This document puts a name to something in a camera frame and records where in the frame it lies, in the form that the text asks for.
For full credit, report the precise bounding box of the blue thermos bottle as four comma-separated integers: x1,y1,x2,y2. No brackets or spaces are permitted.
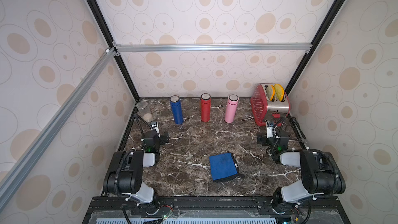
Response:
170,95,184,124

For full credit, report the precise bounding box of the blue cloth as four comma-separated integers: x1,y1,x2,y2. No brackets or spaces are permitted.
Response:
209,152,240,182

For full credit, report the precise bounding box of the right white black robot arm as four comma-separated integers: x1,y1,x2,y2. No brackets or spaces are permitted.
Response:
257,117,346,214

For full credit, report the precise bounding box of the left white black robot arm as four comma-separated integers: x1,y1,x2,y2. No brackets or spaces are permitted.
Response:
103,114,169,207

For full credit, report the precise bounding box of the pink thermos bottle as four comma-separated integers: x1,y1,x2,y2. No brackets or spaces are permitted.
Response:
224,94,239,123

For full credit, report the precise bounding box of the red thermos bottle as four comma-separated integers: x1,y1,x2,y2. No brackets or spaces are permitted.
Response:
201,93,211,122

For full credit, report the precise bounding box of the clear glass cup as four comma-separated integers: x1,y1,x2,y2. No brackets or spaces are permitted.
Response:
136,100,153,122

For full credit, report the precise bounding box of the red polka dot toaster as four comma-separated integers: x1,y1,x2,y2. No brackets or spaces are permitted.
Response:
250,84,291,126

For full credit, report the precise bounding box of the right yellow toast slice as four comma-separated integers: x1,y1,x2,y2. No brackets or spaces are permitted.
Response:
274,84,285,102

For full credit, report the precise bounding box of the yellow toast slice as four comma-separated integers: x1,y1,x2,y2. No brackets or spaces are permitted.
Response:
265,85,275,102
274,84,285,102

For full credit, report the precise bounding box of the left yellow toast slice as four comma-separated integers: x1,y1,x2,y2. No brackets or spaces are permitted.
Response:
265,85,275,102

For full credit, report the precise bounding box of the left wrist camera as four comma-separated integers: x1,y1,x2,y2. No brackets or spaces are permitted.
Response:
150,121,160,134

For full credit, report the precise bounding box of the black toaster power cable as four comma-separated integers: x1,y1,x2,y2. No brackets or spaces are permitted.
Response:
281,114,309,150

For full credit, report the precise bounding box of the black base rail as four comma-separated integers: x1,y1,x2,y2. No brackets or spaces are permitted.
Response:
83,196,350,224

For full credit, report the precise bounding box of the horizontal aluminium rail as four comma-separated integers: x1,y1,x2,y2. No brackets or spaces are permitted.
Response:
115,43,313,52

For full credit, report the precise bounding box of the left diagonal aluminium rail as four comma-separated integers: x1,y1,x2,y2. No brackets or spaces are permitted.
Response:
1,47,116,211

